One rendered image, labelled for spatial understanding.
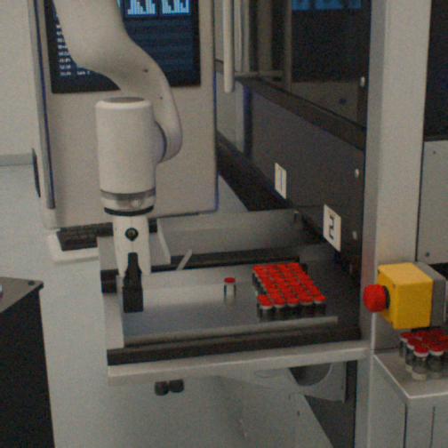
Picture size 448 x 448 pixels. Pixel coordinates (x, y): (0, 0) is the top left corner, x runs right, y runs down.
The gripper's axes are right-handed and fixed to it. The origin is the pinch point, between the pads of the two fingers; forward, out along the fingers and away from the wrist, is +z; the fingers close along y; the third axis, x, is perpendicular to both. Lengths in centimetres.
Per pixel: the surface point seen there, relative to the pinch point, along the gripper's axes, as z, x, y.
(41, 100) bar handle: -20, 16, 80
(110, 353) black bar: 4.9, 4.1, -8.1
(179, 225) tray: 6, -14, 53
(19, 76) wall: 27, 58, 544
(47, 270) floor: 99, 30, 270
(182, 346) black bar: 4.8, -6.8, -8.2
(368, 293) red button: -6.4, -31.6, -18.8
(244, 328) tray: 3.7, -16.8, -6.3
